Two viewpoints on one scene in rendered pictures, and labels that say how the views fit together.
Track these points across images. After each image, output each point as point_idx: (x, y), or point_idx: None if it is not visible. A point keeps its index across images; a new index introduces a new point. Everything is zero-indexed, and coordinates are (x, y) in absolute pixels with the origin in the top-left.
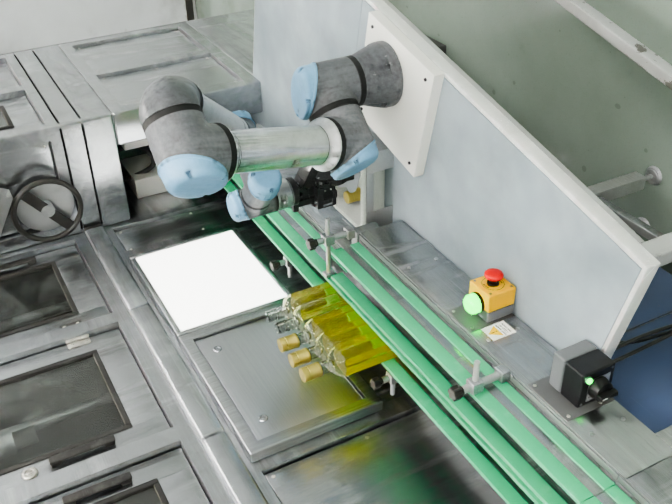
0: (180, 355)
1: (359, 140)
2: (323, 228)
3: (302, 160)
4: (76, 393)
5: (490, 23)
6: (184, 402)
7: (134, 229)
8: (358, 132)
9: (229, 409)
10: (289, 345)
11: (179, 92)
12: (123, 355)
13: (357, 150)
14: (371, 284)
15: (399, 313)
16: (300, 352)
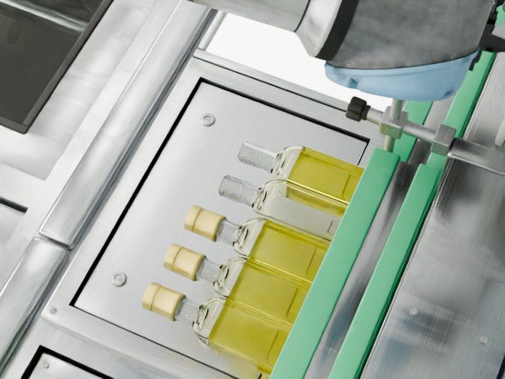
0: (175, 83)
1: (394, 44)
2: (493, 72)
3: (214, 6)
4: (37, 30)
5: None
6: (82, 162)
7: None
8: (407, 25)
9: (101, 226)
10: (195, 230)
11: None
12: (135, 21)
13: (372, 62)
14: (330, 277)
15: (282, 378)
16: (184, 259)
